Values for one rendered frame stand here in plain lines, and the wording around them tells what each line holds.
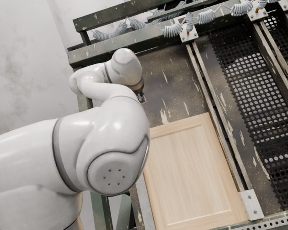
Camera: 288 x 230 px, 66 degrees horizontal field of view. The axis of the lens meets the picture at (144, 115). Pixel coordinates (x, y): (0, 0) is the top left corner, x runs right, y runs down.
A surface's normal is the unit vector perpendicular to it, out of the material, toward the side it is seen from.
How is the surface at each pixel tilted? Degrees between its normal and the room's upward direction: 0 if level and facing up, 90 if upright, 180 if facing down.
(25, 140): 40
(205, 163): 56
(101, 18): 90
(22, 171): 77
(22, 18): 90
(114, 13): 90
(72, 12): 90
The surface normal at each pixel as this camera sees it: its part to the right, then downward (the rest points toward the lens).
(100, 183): 0.25, 0.31
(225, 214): -0.18, -0.32
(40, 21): -0.06, 0.26
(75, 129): -0.24, -0.64
